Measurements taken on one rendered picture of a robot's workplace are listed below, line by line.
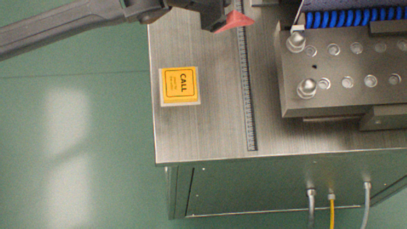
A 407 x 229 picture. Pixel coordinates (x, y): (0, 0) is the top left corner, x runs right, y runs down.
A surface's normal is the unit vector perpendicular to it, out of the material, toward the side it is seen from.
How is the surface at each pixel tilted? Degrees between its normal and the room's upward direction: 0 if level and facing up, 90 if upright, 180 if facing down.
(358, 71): 0
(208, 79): 0
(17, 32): 13
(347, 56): 0
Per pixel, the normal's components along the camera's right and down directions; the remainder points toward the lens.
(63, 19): 0.00, -0.07
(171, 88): 0.05, -0.28
